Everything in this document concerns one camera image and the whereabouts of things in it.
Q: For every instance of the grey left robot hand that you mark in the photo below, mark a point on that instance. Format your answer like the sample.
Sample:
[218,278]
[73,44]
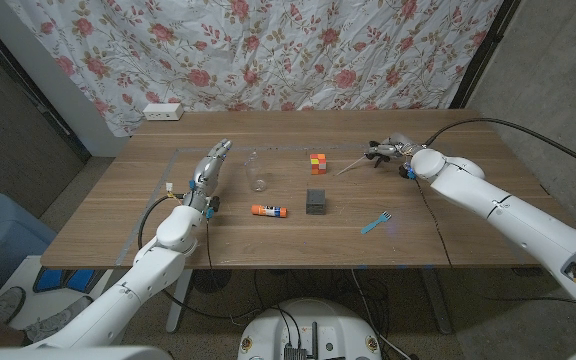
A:
[208,172]

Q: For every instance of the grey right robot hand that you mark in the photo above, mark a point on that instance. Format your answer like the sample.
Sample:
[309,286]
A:
[398,149]

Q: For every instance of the black trigger sprayer head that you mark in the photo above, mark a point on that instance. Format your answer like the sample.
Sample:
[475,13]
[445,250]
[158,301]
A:
[380,159]

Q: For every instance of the clear plastic spray bottle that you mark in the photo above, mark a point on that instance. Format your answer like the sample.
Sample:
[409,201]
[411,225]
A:
[257,172]

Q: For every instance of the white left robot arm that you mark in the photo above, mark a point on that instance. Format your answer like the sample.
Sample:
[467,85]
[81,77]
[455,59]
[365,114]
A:
[138,280]

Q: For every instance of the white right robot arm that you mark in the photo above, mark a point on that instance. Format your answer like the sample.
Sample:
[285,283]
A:
[508,215]

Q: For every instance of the orange glue stick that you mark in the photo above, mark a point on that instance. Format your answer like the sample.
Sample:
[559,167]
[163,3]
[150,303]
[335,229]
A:
[268,211]

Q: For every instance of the white power strip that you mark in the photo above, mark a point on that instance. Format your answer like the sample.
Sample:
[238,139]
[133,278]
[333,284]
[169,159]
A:
[163,111]

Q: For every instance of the orange yellow red cube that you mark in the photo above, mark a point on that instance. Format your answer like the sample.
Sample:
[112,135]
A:
[318,164]

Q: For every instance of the blue plastic fork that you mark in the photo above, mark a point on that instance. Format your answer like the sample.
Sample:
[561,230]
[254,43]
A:
[370,227]

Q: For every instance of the dark grey cube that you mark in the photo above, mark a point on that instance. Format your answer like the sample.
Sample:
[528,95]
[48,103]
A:
[316,202]

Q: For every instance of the round black floor fan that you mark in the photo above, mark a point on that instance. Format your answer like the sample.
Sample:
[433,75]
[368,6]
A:
[211,281]

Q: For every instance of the floral print backdrop cloth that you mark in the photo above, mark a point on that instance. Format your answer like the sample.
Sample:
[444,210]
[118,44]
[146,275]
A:
[248,50]

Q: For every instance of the black backdrop stand pole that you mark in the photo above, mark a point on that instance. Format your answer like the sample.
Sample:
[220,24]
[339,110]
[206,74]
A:
[485,50]

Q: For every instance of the white table leg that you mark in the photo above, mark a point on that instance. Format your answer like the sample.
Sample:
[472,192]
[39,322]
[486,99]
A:
[178,302]
[438,305]

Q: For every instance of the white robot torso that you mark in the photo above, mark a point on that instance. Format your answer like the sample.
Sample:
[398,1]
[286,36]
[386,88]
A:
[308,325]

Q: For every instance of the grey shoe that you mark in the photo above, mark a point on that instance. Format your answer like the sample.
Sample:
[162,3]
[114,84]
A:
[7,304]
[58,317]

